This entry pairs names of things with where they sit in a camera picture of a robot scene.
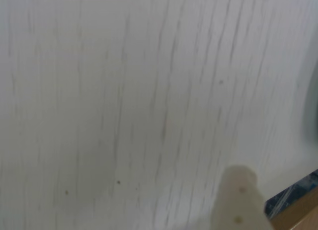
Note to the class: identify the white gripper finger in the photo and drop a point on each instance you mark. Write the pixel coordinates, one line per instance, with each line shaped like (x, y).
(236, 202)

